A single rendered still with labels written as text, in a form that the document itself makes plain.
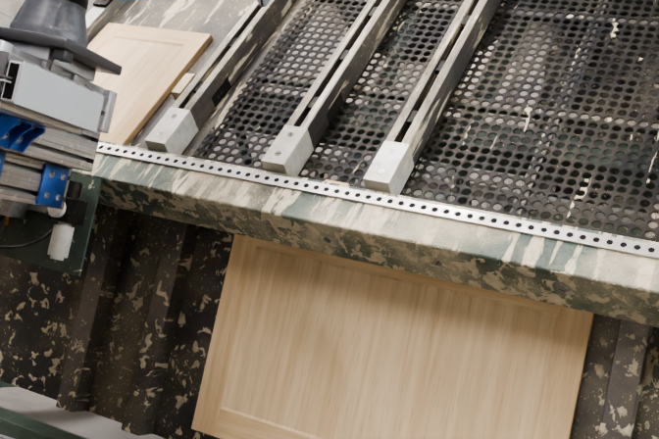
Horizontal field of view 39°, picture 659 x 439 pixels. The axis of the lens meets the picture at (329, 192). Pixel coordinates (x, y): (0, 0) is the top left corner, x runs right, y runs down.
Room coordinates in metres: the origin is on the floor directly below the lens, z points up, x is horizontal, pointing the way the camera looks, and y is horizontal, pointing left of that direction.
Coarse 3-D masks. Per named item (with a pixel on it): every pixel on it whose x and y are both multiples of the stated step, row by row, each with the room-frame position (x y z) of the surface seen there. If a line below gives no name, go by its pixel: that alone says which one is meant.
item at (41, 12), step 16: (32, 0) 1.75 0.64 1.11; (48, 0) 1.74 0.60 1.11; (64, 0) 1.75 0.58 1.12; (80, 0) 1.78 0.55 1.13; (16, 16) 1.78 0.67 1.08; (32, 16) 1.73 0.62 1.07; (48, 16) 1.73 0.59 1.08; (64, 16) 1.75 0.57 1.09; (80, 16) 1.78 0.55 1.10; (48, 32) 1.73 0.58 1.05; (64, 32) 1.74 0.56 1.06; (80, 32) 1.78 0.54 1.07
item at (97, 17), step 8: (96, 8) 2.77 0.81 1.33; (104, 8) 2.76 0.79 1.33; (112, 8) 2.79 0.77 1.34; (120, 8) 2.82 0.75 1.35; (88, 16) 2.75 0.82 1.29; (96, 16) 2.74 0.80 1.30; (104, 16) 2.76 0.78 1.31; (112, 16) 2.79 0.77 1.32; (88, 24) 2.72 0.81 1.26; (96, 24) 2.74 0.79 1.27; (104, 24) 2.77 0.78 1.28; (88, 32) 2.72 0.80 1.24; (96, 32) 2.75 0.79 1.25; (88, 40) 2.72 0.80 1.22
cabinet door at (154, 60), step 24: (120, 24) 2.72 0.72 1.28; (96, 48) 2.66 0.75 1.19; (120, 48) 2.64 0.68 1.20; (144, 48) 2.61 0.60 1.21; (168, 48) 2.58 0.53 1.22; (192, 48) 2.55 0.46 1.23; (96, 72) 2.58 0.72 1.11; (144, 72) 2.53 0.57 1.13; (168, 72) 2.50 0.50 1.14; (120, 96) 2.48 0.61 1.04; (144, 96) 2.45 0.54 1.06; (120, 120) 2.41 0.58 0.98; (144, 120) 2.39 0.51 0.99
